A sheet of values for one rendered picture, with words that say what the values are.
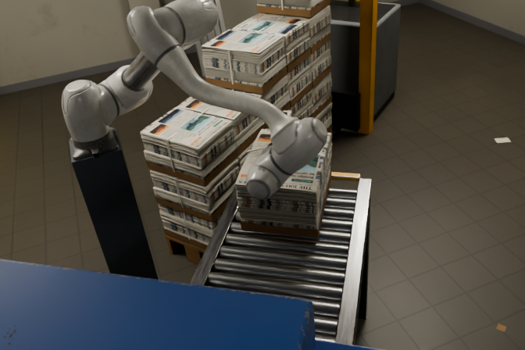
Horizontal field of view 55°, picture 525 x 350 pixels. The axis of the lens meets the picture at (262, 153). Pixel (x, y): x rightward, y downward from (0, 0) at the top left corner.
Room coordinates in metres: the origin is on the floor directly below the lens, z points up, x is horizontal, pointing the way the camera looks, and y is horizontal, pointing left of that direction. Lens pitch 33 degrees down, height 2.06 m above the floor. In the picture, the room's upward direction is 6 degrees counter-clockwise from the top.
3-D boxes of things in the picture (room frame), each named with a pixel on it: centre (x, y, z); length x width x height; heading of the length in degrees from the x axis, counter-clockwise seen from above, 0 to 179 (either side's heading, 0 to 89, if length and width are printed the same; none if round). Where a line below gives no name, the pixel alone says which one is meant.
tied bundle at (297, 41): (2.95, -0.12, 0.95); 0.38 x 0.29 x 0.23; 55
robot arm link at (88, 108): (1.85, 0.68, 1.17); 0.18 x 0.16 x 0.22; 138
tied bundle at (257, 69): (2.70, 0.05, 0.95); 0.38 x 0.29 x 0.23; 57
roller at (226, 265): (1.23, -0.01, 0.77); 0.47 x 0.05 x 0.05; 73
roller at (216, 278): (1.17, 0.01, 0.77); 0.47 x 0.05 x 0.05; 73
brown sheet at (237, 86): (2.70, 0.05, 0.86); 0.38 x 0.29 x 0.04; 57
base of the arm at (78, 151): (1.82, 0.69, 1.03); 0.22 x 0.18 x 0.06; 18
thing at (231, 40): (2.70, 0.04, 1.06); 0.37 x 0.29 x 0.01; 57
